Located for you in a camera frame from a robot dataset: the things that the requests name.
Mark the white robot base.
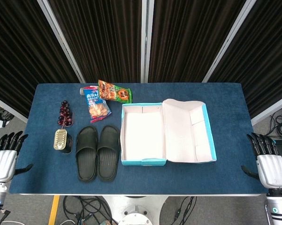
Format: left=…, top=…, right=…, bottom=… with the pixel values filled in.
left=100, top=195, right=169, bottom=225

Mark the black slipper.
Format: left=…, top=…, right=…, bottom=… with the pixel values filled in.
left=75, top=126, right=99, bottom=182
left=97, top=125, right=121, bottom=182

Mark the blue cracker snack bag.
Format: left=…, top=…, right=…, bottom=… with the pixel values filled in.
left=83, top=86, right=112, bottom=124

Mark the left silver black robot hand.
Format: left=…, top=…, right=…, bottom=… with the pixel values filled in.
left=0, top=130, right=34, bottom=183

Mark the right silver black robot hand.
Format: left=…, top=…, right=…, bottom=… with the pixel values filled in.
left=241, top=132, right=282, bottom=189

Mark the black pleated curtain panel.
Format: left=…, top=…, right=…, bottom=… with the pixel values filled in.
left=49, top=0, right=143, bottom=83
left=148, top=0, right=246, bottom=83
left=208, top=0, right=282, bottom=118
left=0, top=0, right=80, bottom=118

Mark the black floor cable bundle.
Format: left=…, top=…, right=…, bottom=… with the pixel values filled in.
left=267, top=106, right=282, bottom=141
left=171, top=196, right=198, bottom=225
left=62, top=195, right=114, bottom=225
left=0, top=102, right=15, bottom=128

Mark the yellow floor tape strip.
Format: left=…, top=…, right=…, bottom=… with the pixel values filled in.
left=48, top=195, right=61, bottom=225

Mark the gold lid tin can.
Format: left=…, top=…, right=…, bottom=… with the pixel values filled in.
left=53, top=128, right=73, bottom=155

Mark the dark red grape bunch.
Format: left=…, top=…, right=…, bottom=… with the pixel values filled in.
left=57, top=100, right=74, bottom=128

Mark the orange green snack bag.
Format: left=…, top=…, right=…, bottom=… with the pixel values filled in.
left=98, top=79, right=133, bottom=104

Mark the light blue shoe box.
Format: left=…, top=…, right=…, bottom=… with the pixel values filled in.
left=120, top=98, right=218, bottom=166

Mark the blue felt table mat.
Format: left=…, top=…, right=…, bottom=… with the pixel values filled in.
left=8, top=82, right=270, bottom=195

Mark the grey partition frame post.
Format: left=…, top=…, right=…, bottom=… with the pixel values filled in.
left=251, top=93, right=282, bottom=126
left=201, top=0, right=258, bottom=83
left=37, top=0, right=86, bottom=83
left=0, top=93, right=28, bottom=125
left=140, top=0, right=155, bottom=83

